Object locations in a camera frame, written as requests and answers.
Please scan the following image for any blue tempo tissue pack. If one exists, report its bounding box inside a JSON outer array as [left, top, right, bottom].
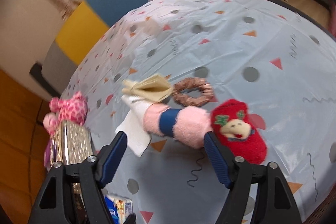
[[104, 194, 133, 224]]

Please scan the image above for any white waffle cloth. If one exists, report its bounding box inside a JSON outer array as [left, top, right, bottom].
[[115, 95, 153, 157]]

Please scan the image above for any red reindeer sock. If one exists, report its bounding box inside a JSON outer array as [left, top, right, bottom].
[[210, 99, 267, 164]]

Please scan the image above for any beige mesh cloth bundle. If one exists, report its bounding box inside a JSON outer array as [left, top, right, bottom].
[[122, 74, 173, 103]]

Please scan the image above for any pink towel blue band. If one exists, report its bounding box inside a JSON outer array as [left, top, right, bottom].
[[142, 103, 212, 149]]

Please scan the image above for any brown satin scrunchie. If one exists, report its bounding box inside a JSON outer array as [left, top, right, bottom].
[[171, 77, 215, 107]]

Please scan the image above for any ornate silver tissue box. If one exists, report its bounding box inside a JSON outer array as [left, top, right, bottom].
[[51, 120, 94, 214]]

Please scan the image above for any purple snack box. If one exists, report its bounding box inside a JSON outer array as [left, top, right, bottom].
[[44, 139, 57, 171]]

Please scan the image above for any pink spotted plush toy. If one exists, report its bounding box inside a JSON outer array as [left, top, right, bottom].
[[43, 91, 88, 136]]

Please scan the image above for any grey yellow blue chair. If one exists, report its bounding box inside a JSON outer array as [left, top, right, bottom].
[[30, 0, 148, 97]]

